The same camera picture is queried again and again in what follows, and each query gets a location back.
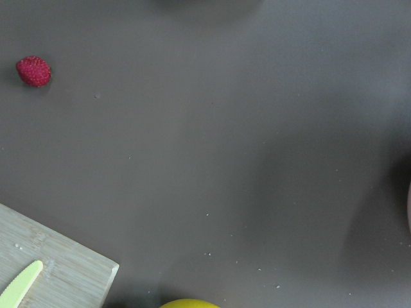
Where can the red strawberry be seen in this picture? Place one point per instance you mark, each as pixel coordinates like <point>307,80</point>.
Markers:
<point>34,71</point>

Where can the whole lemon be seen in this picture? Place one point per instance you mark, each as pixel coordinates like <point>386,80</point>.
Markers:
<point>189,303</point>

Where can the wooden cutting board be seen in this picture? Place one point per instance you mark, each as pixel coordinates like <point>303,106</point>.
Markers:
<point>72,276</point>

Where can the pink bowl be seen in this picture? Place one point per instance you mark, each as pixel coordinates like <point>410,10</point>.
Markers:
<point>409,207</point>

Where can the yellow plastic knife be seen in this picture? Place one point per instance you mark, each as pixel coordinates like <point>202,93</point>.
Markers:
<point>16,290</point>

